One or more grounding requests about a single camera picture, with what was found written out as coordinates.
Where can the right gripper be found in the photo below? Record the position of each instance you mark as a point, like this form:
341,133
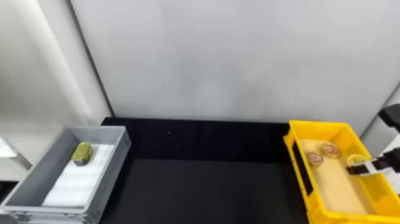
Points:
394,160

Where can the yellow can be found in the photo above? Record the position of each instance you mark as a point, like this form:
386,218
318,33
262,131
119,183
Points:
355,159
82,154

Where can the brown-topped can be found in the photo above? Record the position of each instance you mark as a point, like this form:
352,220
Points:
331,149
314,158

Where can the yellow rectangular box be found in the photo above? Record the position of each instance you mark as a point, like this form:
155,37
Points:
315,131

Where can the beige pad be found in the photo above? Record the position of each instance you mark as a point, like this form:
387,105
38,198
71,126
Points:
340,190

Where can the white foam pad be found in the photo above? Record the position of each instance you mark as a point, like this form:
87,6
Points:
78,184

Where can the grey crate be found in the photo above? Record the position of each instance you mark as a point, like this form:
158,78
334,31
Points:
37,175

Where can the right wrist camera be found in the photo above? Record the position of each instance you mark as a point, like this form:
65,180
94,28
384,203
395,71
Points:
391,116

